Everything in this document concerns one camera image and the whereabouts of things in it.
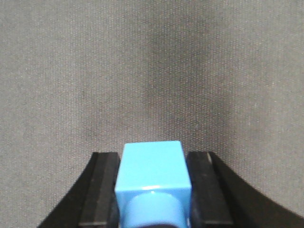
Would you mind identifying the light blue block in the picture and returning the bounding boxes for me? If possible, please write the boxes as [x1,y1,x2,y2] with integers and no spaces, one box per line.
[115,141,191,228]

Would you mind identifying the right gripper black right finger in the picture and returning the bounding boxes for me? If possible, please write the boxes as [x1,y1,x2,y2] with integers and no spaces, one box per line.
[186,151,276,228]

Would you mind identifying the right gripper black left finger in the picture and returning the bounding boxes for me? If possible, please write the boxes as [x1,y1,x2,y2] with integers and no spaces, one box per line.
[39,152,120,228]

